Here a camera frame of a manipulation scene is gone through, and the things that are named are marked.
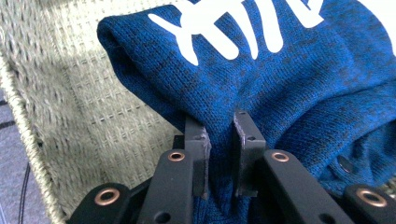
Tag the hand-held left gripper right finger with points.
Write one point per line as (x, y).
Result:
(249, 149)

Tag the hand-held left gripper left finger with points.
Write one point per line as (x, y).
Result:
(199, 155)

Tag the blue knit pet sweater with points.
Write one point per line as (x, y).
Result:
(280, 87)

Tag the green woven basket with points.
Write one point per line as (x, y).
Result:
(93, 124)

